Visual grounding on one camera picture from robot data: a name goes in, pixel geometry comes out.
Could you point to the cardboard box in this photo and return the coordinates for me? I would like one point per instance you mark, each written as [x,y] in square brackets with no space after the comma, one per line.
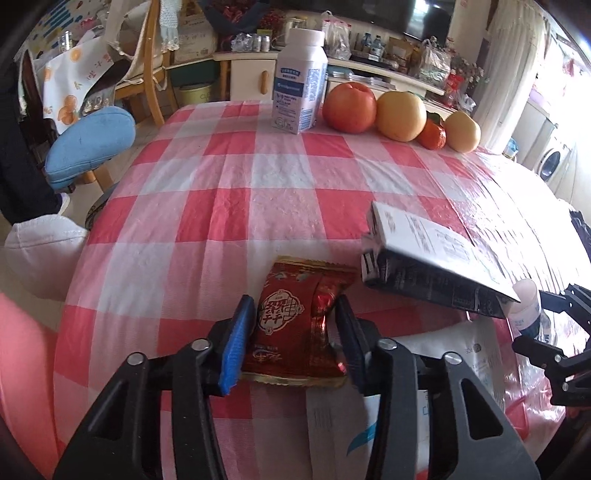
[196,41]

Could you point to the wooden chair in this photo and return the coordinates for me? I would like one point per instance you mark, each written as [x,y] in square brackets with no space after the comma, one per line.
[150,69]

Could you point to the clear plastic bag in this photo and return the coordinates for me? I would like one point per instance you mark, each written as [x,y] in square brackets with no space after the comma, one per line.
[434,64]

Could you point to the red gold-edged snack packet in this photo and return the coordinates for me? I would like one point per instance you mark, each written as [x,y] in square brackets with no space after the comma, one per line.
[281,314]

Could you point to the white plastic bag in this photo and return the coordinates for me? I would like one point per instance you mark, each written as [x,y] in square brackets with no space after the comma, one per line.
[336,39]

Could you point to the crushed white plastic bottle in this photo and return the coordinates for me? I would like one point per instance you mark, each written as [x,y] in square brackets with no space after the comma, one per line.
[524,304]

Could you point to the white curtain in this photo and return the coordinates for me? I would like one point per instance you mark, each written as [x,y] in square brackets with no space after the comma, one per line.
[512,69]

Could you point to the light blue lace cloth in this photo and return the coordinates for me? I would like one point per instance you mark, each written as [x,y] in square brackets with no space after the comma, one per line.
[170,23]

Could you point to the white cabinet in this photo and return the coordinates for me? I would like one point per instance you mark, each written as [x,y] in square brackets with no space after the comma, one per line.
[244,78]

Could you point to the black television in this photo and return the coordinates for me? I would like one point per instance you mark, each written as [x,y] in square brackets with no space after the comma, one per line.
[406,16]

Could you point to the red checked tablecloth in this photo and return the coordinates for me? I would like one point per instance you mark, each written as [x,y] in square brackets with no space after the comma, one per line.
[207,207]

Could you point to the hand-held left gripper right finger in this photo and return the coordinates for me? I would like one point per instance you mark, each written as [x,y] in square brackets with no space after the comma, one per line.
[353,346]

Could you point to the white capped plastic bottle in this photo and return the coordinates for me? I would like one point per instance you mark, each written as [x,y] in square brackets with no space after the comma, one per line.
[298,87]

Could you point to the orange tangerine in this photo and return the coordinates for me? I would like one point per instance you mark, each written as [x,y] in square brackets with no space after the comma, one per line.
[432,136]

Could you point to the blue cushioned chair seat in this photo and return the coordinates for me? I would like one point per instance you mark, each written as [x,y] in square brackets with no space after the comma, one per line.
[87,143]

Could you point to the white milk carton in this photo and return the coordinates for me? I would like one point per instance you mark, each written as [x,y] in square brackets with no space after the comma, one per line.
[429,240]

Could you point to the white electric kettle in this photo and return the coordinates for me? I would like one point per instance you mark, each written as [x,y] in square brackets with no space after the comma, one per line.
[291,27]

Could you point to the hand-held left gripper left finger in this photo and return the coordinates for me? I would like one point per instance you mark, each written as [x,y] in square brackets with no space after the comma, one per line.
[235,346]

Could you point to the pack of silver cans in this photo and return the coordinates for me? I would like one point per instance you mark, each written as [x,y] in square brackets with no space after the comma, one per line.
[251,42]

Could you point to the yellow pear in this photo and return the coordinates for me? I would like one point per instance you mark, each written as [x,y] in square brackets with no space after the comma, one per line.
[400,115]
[463,133]

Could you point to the orange-print white cloth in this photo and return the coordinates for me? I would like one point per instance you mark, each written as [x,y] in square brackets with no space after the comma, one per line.
[69,78]

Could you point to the white cushion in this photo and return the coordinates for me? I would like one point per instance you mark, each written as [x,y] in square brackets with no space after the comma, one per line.
[46,258]

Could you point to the red apple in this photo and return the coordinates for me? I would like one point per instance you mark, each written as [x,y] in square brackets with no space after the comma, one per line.
[348,108]

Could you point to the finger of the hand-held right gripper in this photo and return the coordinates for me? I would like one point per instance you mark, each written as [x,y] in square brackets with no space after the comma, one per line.
[575,302]
[572,374]

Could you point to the dark red flower bouquet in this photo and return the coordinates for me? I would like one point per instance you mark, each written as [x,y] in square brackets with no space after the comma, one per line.
[231,14]

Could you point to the wall poster with blue bars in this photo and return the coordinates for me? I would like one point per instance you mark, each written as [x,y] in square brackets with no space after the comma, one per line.
[55,14]

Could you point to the small water bottle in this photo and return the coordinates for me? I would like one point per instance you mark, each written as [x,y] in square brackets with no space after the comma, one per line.
[366,45]
[378,47]

